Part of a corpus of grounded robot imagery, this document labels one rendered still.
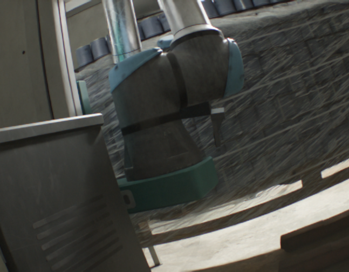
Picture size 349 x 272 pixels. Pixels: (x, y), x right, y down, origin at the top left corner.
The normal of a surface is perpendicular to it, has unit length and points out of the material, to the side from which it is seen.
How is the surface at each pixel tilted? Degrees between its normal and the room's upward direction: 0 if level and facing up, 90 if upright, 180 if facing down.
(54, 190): 90
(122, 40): 111
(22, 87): 90
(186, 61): 65
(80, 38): 90
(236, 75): 116
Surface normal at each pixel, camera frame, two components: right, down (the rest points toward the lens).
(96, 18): -0.21, 0.07
